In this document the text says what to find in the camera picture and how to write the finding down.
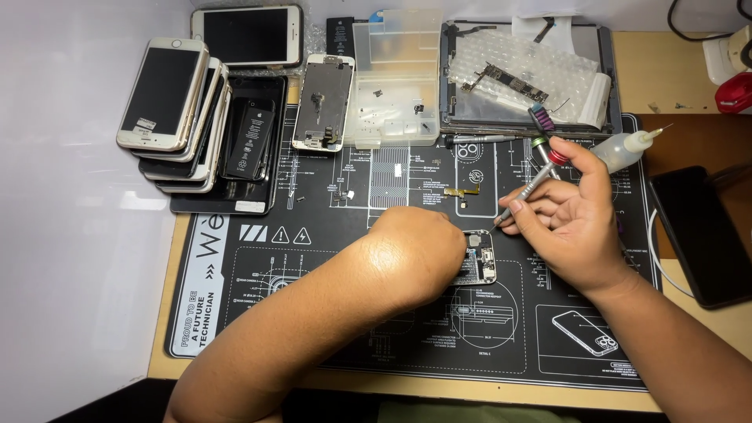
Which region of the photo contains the person's left hand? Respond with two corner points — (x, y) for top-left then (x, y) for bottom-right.
(367, 206), (469, 306)

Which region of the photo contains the person's right hand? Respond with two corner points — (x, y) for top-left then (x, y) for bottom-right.
(497, 136), (639, 296)

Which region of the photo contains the silver screwdriver with red cap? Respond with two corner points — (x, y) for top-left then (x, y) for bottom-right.
(491, 149), (571, 232)

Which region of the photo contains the silver phone chassis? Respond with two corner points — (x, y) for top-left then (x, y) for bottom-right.
(449, 229), (498, 287)

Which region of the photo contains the silver screwdriver with green cap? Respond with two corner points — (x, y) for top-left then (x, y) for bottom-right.
(530, 136), (563, 181)

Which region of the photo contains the clear needle tip squeeze bottle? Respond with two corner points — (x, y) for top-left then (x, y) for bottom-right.
(589, 123), (675, 175)

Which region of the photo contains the black printed repair mat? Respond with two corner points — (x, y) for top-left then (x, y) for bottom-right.
(164, 105), (663, 393)

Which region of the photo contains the purple bristle cleaning brush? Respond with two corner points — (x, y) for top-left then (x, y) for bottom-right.
(527, 104), (557, 139)

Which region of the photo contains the black phone with dark screen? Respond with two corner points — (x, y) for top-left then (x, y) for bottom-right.
(648, 166), (752, 310)

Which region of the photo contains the plain silver screwdriver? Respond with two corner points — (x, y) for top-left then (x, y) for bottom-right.
(443, 133), (518, 148)

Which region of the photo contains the dismantled grey tablet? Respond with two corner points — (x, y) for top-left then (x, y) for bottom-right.
(439, 20), (624, 139)

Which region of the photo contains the phone logic board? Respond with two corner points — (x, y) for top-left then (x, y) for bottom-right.
(461, 61), (550, 105)

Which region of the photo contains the clear bubble wrap sheet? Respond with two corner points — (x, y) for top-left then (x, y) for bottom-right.
(448, 28), (613, 129)

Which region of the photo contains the black phone rear housing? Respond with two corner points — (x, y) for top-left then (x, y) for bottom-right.
(169, 74), (289, 216)

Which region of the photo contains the clear plastic organiser box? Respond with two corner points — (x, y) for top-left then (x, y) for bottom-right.
(343, 8), (443, 149)

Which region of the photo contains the white phone screen assembly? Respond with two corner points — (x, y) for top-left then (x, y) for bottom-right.
(291, 53), (356, 153)

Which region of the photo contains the white paper sheet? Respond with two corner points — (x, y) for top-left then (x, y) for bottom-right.
(510, 13), (580, 57)

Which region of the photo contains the large black phone battery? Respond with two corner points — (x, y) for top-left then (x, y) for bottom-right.
(225, 98), (276, 182)

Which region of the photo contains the red plastic tool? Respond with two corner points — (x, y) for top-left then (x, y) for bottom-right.
(714, 72), (752, 115)

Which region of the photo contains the silver phone in stack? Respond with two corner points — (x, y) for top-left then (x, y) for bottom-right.
(139, 65), (230, 182)
(154, 82), (233, 195)
(130, 57), (225, 163)

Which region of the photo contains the white power adapter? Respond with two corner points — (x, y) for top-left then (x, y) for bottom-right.
(701, 25), (752, 87)

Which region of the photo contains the small black phone battery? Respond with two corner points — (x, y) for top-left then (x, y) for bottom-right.
(325, 16), (357, 58)

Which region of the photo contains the white phone in dark case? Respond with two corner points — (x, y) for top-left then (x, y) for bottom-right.
(190, 4), (304, 71)

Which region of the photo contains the gold white phone with sticker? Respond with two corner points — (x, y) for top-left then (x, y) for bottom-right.
(116, 38), (210, 152)

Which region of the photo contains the gold flex cable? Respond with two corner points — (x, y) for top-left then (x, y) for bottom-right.
(443, 183), (482, 210)

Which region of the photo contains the white cable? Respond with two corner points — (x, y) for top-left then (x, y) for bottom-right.
(645, 208), (695, 298)

